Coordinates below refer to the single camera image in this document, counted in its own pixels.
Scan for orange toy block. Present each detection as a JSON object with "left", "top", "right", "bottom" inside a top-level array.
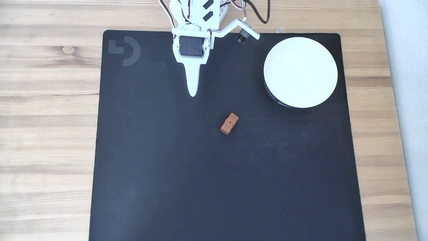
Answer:
[{"left": 220, "top": 113, "right": 239, "bottom": 135}]

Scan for white round plate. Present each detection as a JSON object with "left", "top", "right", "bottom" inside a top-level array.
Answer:
[{"left": 263, "top": 37, "right": 338, "bottom": 109}]

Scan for black desk mat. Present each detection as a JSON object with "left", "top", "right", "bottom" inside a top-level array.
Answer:
[{"left": 89, "top": 30, "right": 366, "bottom": 241}]

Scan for red white black servo wires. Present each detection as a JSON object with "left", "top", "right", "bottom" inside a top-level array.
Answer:
[
  {"left": 158, "top": 0, "right": 178, "bottom": 30},
  {"left": 230, "top": 0, "right": 247, "bottom": 18}
]

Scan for black camera on white bracket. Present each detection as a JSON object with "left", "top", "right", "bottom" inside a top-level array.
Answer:
[{"left": 211, "top": 19, "right": 261, "bottom": 45}]

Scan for black camera cable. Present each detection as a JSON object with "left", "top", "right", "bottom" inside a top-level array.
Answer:
[{"left": 246, "top": 0, "right": 271, "bottom": 24}]

